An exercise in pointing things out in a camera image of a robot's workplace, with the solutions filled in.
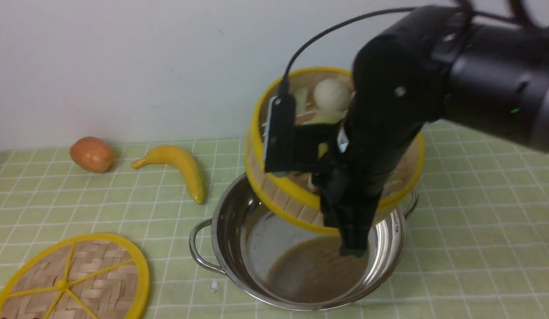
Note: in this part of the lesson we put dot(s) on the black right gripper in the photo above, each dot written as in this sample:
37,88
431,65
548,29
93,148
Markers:
398,87

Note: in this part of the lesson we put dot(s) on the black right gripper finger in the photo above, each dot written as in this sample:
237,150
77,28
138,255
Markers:
354,237

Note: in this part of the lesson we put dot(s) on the bamboo steamer basket yellow rim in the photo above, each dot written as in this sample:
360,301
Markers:
290,198

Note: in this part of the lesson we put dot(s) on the woven bamboo steamer lid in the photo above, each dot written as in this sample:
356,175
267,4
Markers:
90,276

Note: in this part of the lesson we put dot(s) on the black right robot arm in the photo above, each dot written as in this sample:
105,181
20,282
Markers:
497,79

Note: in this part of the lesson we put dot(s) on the stainless steel pot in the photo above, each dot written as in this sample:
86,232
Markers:
288,267

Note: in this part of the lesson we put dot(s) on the white round bun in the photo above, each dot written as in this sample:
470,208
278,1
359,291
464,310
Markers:
332,94

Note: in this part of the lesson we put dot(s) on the green checkered table mat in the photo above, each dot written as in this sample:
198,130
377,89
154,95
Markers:
477,245

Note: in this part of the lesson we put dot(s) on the yellow banana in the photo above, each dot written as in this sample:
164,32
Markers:
183,161

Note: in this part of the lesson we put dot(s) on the brown potato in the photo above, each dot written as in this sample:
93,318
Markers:
92,154

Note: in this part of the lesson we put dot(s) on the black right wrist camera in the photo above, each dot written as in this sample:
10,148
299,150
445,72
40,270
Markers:
289,147

